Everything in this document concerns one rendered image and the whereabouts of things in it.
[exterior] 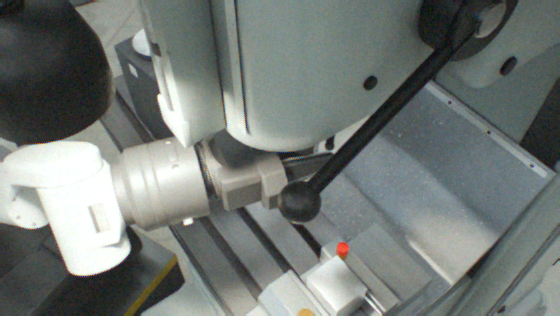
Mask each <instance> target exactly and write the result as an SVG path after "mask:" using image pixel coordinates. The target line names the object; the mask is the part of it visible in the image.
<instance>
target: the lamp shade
mask: <svg viewBox="0 0 560 316"><path fill-rule="evenodd" d="M115 89H116V85H115V78H114V75H113V73H112V70H111V69H110V64H109V61H108V59H107V57H106V54H105V50H104V47H103V45H102V42H101V41H100V37H99V36H98V35H97V34H96V32H95V31H94V30H93V29H92V28H91V26H90V25H89V24H88V23H87V22H86V20H85V19H84V18H83V17H82V15H80V14H79V12H78V11H77V10H76V9H75V8H74V6H73V5H72V4H71V3H70V2H69V0H15V1H14V2H13V3H11V4H10V5H9V6H7V7H0V138H2V139H3V140H7V141H9V142H12V143H16V144H22V145H41V144H48V143H52V142H55V141H59V140H62V139H66V138H69V137H71V136H73V135H75V134H76V133H80V132H81V131H83V130H85V129H86V128H87V127H90V126H92V124H93V123H94V122H96V121H97V120H98V119H99V118H100V117H102V115H103V114H104V113H105V112H106V111H107V110H108V109H109V106H110V104H112V102H113V99H114V94H115Z"/></svg>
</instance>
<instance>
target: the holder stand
mask: <svg viewBox="0 0 560 316"><path fill-rule="evenodd" d="M114 47H115V50H116V55H117V58H118V60H119V63H120V65H121V70H122V73H123V75H124V77H125V80H126V85H127V87H128V90H129V92H130V95H131V100H132V103H133V105H134V107H135V109H136V115H137V117H138V118H139V119H140V120H141V121H142V122H143V123H144V124H145V125H146V126H147V127H149V128H150V129H151V130H152V131H153V132H154V133H155V134H156V135H157V136H158V137H159V138H160V139H164V138H171V137H175V136H176V135H175V134H174V132H172V131H171V130H170V127H169V126H168V125H167V124H166V123H165V120H164V118H163V114H162V112H161V108H160V105H159V99H158V96H159V95H160V94H161V92H160V86H159V83H158V79H157V77H156V74H155V70H154V64H153V61H152V58H151V55H150V51H149V45H148V42H147V40H146V36H145V33H144V29H142V30H141V31H139V33H137V34H136V35H133V36H132V37H130V38H128V39H127V40H125V41H122V42H120V43H118V44H116V45H115V46H114Z"/></svg>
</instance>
